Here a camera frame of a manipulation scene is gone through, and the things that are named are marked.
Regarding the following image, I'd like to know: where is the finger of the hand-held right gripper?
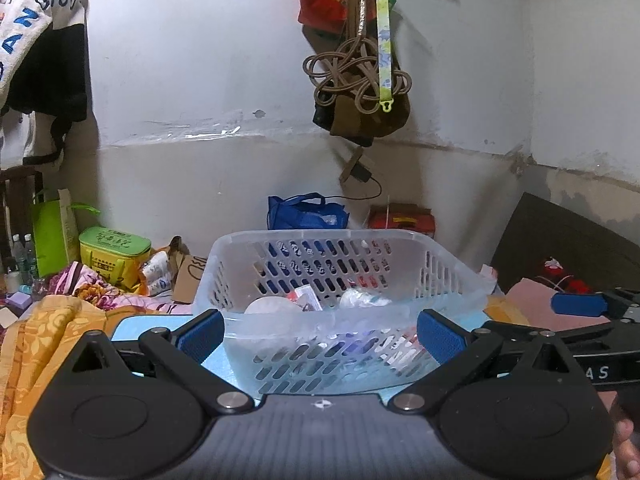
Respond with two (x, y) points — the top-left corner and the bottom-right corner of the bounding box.
(481, 319), (621, 348)
(551, 287), (640, 322)

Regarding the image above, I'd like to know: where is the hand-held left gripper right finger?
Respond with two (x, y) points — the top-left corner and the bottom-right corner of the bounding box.
(386, 308), (597, 416)

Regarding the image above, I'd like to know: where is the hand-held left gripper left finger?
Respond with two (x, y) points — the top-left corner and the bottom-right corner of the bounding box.
(47, 308), (256, 416)

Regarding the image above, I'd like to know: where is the red and white tissue pack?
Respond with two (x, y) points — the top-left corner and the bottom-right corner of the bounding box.
(379, 335), (427, 367)

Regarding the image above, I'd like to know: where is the clear plastic basket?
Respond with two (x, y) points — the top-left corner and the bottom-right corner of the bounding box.
(192, 230), (497, 397)

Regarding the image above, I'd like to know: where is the person's right hand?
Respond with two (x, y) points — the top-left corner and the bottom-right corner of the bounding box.
(611, 407), (640, 480)

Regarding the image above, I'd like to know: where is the red plush item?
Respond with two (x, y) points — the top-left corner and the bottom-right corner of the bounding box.
(537, 257), (594, 294)

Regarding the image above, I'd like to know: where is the pink pillow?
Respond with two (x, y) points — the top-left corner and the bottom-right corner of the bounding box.
(504, 277), (563, 327)

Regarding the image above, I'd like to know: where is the cardboard box with bottles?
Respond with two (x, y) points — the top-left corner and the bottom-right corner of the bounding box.
(167, 236), (209, 306)

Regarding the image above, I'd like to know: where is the dark headboard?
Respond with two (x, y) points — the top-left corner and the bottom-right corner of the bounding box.
(490, 191), (640, 297)

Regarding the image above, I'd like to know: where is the white snack packet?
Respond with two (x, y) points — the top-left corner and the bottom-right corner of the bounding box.
(141, 250), (171, 297)

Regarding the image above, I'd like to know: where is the pink floral blanket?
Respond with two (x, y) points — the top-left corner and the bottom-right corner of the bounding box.
(50, 260), (197, 317)

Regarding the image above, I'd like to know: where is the yellow-green box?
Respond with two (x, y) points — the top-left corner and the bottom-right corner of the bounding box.
(78, 226), (152, 292)

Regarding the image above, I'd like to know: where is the red gift box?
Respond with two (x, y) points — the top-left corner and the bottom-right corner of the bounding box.
(367, 203), (437, 241)

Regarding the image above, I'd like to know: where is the blue bag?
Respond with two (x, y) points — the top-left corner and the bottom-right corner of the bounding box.
(267, 192), (350, 231)

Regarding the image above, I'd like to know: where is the orange floral blanket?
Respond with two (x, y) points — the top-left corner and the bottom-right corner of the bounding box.
(0, 295), (109, 480)

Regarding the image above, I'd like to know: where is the black power adapter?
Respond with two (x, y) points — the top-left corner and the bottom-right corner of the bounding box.
(340, 147), (384, 202)

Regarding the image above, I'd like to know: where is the green shopping bag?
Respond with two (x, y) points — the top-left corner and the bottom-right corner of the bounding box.
(31, 189), (101, 279)

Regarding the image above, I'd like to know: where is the water bottle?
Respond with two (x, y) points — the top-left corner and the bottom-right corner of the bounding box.
(23, 232), (40, 286)
(10, 233), (26, 286)

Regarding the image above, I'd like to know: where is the olive hanging bag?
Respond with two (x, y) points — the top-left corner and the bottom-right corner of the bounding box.
(313, 0), (412, 149)

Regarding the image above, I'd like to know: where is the black garment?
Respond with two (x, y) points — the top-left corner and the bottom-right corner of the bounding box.
(0, 24), (92, 171)

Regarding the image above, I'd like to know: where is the white sweater with blue letters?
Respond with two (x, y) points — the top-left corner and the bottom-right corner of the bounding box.
(0, 0), (89, 168)

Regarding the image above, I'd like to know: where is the brown hanging bag with cords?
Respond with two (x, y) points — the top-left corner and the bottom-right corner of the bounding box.
(302, 0), (414, 117)

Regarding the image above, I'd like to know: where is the yellow-green strap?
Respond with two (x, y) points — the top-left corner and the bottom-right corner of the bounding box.
(372, 0), (397, 112)

